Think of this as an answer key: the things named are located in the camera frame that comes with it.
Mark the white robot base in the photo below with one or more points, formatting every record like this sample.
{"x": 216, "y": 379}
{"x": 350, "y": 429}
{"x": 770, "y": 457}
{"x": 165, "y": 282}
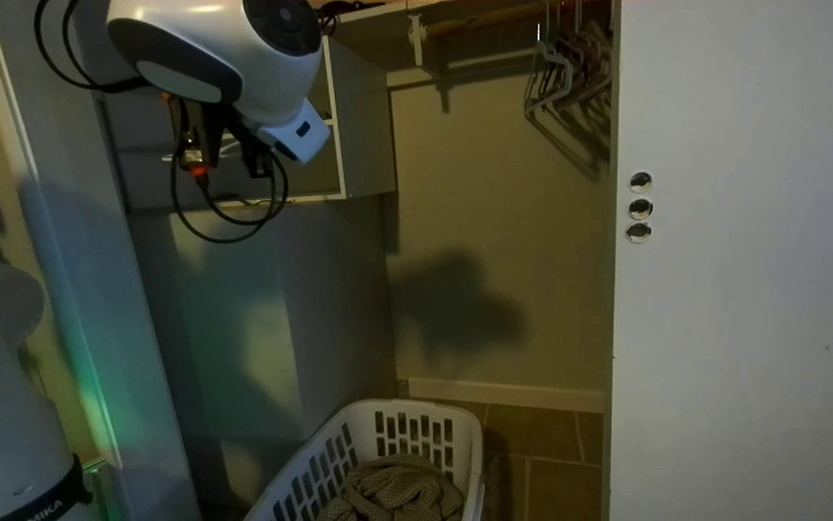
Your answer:
{"x": 40, "y": 476}

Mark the white wall shelf unit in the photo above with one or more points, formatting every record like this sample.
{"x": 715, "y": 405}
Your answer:
{"x": 355, "y": 162}

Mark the white laundry basket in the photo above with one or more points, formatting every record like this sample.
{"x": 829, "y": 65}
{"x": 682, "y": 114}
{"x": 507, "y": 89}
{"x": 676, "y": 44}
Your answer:
{"x": 366, "y": 432}

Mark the hanging clothes hangers bunch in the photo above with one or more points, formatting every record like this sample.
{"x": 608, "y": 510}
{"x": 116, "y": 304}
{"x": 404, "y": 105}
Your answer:
{"x": 569, "y": 89}

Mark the grey folded clothes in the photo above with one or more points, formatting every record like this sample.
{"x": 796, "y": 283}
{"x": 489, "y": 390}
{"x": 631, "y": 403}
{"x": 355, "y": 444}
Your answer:
{"x": 395, "y": 490}

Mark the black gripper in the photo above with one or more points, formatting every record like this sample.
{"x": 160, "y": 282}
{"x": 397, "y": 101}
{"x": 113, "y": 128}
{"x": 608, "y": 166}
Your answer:
{"x": 203, "y": 134}

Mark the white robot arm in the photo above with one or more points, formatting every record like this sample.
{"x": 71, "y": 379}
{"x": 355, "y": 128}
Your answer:
{"x": 254, "y": 55}

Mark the white closet door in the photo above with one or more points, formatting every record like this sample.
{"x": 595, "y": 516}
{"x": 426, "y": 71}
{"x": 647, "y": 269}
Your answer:
{"x": 721, "y": 364}

